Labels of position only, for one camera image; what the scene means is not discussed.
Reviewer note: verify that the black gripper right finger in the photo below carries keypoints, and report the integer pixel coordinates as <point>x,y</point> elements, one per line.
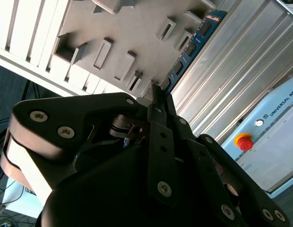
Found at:
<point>205,160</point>

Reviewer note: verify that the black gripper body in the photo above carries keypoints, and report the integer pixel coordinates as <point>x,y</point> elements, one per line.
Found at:
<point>101,194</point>

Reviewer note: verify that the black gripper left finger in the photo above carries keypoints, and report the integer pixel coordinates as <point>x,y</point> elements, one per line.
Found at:
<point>66,111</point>

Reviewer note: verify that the blue RAM stick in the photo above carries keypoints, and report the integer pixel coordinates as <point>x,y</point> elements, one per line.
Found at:
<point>192,49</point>

